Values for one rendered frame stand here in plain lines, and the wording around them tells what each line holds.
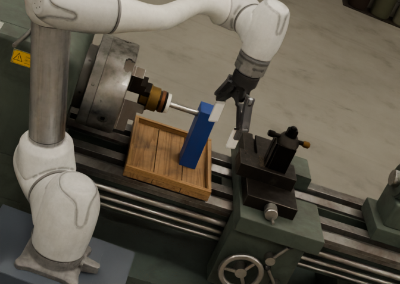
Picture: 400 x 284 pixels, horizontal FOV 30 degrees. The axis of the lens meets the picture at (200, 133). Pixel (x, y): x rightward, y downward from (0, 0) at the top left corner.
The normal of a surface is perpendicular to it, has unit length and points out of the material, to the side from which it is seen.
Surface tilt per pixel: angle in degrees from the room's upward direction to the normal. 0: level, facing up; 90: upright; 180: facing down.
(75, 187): 5
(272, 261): 90
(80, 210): 69
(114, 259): 0
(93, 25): 102
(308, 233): 0
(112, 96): 76
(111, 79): 58
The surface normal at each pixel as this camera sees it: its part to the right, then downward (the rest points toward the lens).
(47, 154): 0.25, -0.01
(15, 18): 0.34, -0.82
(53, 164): 0.44, 0.39
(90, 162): 0.30, -0.52
